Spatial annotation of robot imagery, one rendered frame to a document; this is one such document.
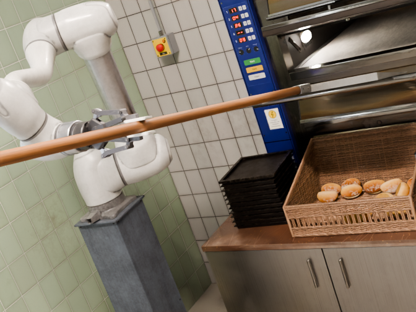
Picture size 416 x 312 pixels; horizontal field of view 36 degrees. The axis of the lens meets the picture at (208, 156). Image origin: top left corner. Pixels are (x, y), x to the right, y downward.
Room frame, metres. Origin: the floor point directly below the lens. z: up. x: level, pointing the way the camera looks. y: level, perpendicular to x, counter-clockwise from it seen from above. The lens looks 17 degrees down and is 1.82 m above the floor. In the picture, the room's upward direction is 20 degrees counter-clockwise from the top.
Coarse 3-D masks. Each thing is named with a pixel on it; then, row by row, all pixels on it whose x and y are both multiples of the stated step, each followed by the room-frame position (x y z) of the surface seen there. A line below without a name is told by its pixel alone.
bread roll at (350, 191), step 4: (352, 184) 2.67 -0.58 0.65; (356, 184) 2.67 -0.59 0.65; (344, 188) 2.68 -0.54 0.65; (348, 188) 2.67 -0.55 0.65; (352, 188) 2.66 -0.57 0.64; (356, 188) 2.66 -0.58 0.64; (360, 188) 2.66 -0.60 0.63; (340, 192) 2.69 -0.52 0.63; (344, 192) 2.67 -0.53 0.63; (348, 192) 2.66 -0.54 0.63; (352, 192) 2.65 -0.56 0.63; (356, 192) 2.65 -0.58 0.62; (360, 192) 2.65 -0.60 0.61; (344, 196) 2.67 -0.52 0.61; (348, 196) 2.66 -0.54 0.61; (352, 196) 2.65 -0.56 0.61; (356, 196) 2.65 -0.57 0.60
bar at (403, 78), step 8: (376, 80) 2.34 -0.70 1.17; (384, 80) 2.32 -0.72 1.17; (392, 80) 2.30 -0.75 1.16; (400, 80) 2.28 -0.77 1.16; (408, 80) 2.27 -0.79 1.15; (336, 88) 2.43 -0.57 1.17; (344, 88) 2.41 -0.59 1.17; (352, 88) 2.39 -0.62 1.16; (360, 88) 2.37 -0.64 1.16; (368, 88) 2.36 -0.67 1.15; (296, 96) 2.54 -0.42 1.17; (304, 96) 2.51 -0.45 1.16; (312, 96) 2.49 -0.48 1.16; (320, 96) 2.48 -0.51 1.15; (264, 104) 2.62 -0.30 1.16; (272, 104) 2.60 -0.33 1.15
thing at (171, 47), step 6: (162, 36) 3.24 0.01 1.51; (168, 36) 3.24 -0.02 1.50; (174, 36) 3.27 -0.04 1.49; (156, 42) 3.26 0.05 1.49; (162, 42) 3.24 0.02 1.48; (168, 42) 3.22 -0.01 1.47; (174, 42) 3.26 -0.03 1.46; (168, 48) 3.22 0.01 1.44; (174, 48) 3.24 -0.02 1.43; (162, 54) 3.25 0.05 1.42; (168, 54) 3.24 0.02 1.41
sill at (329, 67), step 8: (400, 48) 2.67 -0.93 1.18; (408, 48) 2.62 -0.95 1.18; (360, 56) 2.77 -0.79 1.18; (368, 56) 2.72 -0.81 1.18; (376, 56) 2.70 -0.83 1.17; (384, 56) 2.68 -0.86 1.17; (392, 56) 2.66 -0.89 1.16; (400, 56) 2.64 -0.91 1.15; (408, 56) 2.62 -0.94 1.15; (320, 64) 2.89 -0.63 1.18; (328, 64) 2.84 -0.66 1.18; (336, 64) 2.81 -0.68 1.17; (344, 64) 2.79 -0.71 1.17; (352, 64) 2.76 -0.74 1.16; (360, 64) 2.74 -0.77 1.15; (368, 64) 2.72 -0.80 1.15; (296, 72) 2.93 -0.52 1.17; (304, 72) 2.90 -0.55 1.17; (312, 72) 2.88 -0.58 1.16; (320, 72) 2.86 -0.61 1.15; (328, 72) 2.84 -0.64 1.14
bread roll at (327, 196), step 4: (320, 192) 2.73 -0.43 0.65; (324, 192) 2.71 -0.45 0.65; (328, 192) 2.70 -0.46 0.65; (332, 192) 2.69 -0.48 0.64; (336, 192) 2.70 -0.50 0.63; (320, 196) 2.71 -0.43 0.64; (324, 196) 2.70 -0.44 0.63; (328, 196) 2.69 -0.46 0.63; (332, 196) 2.68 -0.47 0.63; (336, 196) 2.69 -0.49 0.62; (320, 200) 2.72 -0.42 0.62; (324, 200) 2.70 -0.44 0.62; (328, 200) 2.69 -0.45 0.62; (332, 200) 2.68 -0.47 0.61
